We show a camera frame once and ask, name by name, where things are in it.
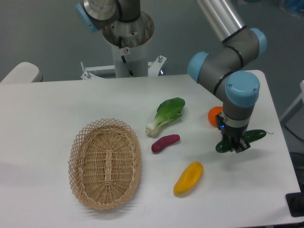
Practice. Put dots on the dark green cucumber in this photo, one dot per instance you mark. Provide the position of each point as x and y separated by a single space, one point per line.
249 136

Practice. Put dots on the purple sweet potato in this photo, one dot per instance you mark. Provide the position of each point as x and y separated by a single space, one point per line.
164 142

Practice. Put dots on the green bok choy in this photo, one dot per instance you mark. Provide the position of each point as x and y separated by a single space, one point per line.
167 112

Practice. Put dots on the woven wicker basket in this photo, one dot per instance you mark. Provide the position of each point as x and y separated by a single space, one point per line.
105 164

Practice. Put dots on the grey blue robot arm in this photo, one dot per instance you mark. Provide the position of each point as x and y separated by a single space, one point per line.
222 73

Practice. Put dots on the black box at edge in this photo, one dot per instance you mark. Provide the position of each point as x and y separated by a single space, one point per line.
295 203

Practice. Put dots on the yellow mango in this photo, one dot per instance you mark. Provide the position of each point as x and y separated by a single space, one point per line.
188 179

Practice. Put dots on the white chair armrest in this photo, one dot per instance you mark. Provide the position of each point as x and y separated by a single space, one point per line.
24 72

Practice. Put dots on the white pedestal base frame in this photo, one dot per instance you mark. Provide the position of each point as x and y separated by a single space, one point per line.
121 70

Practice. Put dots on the white frame at right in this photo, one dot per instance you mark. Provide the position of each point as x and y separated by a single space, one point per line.
294 107

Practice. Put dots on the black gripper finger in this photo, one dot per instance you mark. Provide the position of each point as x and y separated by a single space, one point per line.
239 145

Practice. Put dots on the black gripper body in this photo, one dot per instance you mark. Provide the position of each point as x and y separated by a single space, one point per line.
231 129

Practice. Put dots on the orange fruit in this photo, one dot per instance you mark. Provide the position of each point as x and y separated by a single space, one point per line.
213 112

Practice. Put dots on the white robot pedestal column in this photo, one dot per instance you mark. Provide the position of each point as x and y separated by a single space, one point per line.
129 41

